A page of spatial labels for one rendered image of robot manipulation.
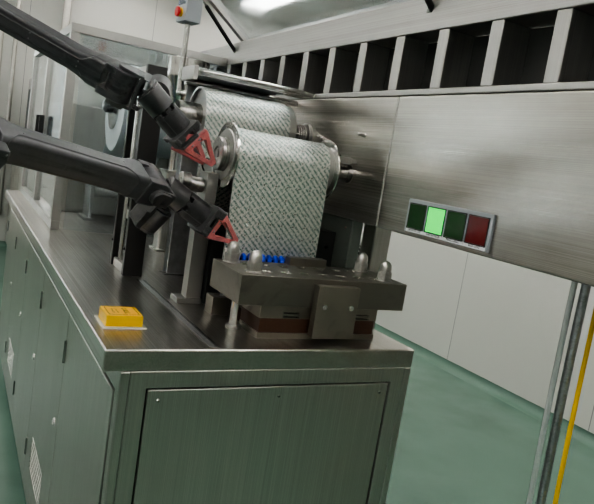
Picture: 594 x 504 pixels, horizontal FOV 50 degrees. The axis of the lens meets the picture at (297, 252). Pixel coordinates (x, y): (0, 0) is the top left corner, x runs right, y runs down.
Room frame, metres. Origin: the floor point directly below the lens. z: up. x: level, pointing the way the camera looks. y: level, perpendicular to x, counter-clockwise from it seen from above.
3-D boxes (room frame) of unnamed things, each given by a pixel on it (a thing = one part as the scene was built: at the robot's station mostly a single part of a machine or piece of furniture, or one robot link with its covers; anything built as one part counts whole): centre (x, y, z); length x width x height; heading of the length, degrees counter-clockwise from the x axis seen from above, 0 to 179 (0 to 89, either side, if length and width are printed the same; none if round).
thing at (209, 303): (1.46, 0.05, 0.92); 0.28 x 0.04 x 0.04; 119
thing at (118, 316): (1.20, 0.32, 0.91); 0.07 x 0.07 x 0.02; 29
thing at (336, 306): (1.30, -0.10, 0.96); 0.10 x 0.03 x 0.11; 119
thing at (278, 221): (1.46, 0.06, 1.10); 0.23 x 0.01 x 0.18; 119
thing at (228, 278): (1.37, -0.04, 1.00); 0.40 x 0.16 x 0.06; 119
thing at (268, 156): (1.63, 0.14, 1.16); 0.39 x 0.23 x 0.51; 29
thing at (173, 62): (2.13, 0.45, 1.50); 0.14 x 0.14 x 0.06
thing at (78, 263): (2.29, 0.61, 0.88); 2.52 x 0.66 x 0.04; 29
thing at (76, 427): (2.30, 0.60, 0.43); 2.52 x 0.64 x 0.86; 29
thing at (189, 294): (1.46, 0.24, 1.05); 0.06 x 0.05 x 0.31; 119
